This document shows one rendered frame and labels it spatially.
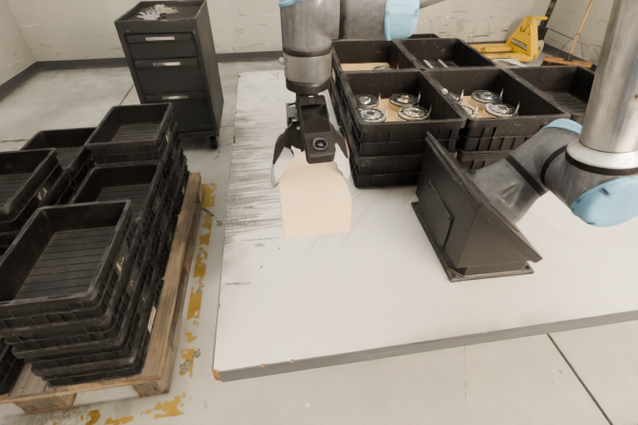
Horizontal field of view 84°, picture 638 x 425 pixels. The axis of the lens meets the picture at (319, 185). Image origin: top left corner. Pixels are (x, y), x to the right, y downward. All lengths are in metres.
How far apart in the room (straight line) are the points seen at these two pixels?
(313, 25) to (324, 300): 0.56
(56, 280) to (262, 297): 0.73
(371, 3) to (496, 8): 4.72
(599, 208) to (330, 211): 0.46
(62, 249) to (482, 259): 1.28
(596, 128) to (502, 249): 0.31
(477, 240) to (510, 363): 0.94
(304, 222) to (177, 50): 1.95
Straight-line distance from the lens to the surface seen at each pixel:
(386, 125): 0.98
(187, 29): 2.39
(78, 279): 1.34
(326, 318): 0.79
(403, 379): 1.53
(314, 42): 0.54
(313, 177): 0.65
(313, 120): 0.56
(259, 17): 4.43
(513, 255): 0.91
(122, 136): 2.05
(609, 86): 0.73
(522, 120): 1.14
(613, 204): 0.79
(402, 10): 0.55
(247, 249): 0.93
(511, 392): 1.64
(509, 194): 0.88
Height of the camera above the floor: 1.37
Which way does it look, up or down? 37 degrees down
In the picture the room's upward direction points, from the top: straight up
